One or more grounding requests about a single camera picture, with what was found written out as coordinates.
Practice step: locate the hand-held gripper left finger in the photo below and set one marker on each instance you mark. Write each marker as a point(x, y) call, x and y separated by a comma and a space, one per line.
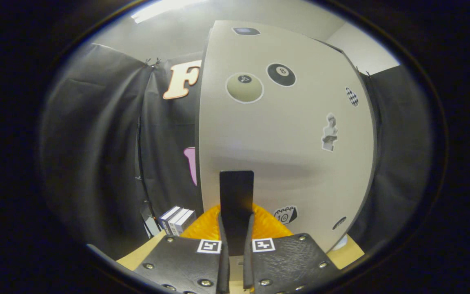
point(223, 261)

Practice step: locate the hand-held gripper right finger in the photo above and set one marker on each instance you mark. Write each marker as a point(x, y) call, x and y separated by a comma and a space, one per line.
point(248, 261)

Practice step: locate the white cabinet door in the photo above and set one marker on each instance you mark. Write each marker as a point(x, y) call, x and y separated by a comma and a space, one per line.
point(292, 163)

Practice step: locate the dark grey cabinet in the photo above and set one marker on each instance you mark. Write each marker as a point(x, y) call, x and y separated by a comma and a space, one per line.
point(196, 122)

